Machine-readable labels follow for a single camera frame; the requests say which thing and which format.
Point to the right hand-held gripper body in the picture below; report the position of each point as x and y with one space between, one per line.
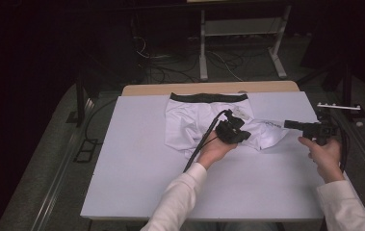
319 130

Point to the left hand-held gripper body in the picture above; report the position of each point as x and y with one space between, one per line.
229 130

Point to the white boxer shorts black waistband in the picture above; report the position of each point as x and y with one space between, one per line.
189 125

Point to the person's left hand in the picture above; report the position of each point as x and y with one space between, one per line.
213 150

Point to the person's right hand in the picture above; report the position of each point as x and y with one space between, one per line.
327 160

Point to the white bar with markers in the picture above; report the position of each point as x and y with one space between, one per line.
337 106

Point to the small white round object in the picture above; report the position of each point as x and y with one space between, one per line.
359 123

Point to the wooden table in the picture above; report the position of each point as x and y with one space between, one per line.
202 88

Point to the black metal stand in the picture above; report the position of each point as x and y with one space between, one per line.
347 86
80 96

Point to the white metal stand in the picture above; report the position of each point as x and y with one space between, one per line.
202 48

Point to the white board table cover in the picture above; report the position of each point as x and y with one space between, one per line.
138 160

